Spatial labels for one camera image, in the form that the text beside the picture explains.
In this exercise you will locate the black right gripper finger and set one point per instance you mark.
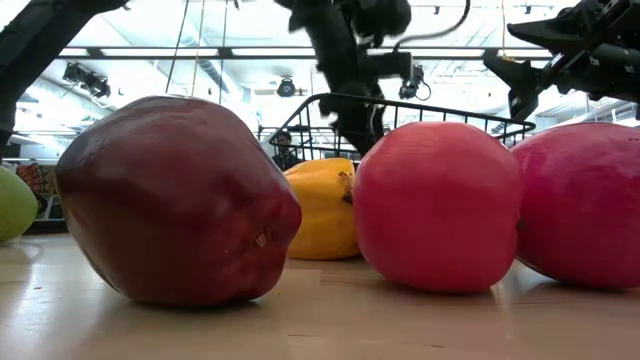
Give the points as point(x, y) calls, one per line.
point(520, 75)
point(550, 26)

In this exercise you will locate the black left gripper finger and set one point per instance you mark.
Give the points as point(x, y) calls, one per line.
point(352, 125)
point(380, 120)

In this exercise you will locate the dark maroon apple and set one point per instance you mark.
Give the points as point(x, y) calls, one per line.
point(175, 200)

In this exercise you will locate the green pear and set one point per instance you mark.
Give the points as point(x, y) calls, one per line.
point(15, 205)

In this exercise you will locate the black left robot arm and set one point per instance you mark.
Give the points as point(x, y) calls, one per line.
point(40, 40)

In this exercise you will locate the person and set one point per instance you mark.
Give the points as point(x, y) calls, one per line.
point(285, 145)

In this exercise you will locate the yellow bell pepper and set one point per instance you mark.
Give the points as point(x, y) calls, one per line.
point(320, 210)

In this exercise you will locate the black overhead light bar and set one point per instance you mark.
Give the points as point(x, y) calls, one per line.
point(225, 52)

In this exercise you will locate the red apple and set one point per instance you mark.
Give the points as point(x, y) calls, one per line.
point(585, 205)

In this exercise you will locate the colourful shelf items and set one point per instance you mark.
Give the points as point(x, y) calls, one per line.
point(32, 180)

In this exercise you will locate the black overhead mounted camera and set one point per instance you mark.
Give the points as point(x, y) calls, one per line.
point(412, 85)

